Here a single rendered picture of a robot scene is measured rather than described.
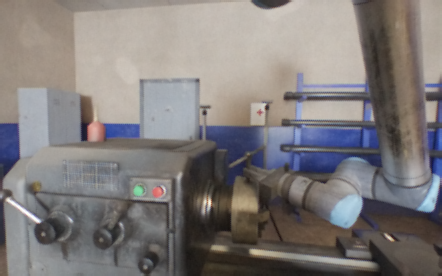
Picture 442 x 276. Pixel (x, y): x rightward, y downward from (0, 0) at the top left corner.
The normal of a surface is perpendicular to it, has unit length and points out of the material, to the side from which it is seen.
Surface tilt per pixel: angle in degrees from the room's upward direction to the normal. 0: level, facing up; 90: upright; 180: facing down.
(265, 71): 90
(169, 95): 90
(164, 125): 90
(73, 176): 90
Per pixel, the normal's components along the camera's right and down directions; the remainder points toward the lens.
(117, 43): -0.17, 0.07
